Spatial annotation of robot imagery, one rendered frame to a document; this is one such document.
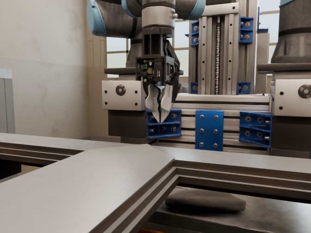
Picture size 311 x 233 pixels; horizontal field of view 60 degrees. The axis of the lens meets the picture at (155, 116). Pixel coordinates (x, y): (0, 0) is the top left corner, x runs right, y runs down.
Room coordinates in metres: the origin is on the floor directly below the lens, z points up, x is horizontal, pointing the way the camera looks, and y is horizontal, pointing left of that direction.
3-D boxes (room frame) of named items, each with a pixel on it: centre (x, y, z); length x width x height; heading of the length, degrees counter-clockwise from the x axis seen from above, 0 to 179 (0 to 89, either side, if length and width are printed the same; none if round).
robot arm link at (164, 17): (0.63, -0.01, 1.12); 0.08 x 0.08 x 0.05
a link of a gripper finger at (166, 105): (0.62, -0.02, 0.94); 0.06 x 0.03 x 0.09; 159
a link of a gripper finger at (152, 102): (0.63, 0.01, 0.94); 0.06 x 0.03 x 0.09; 159
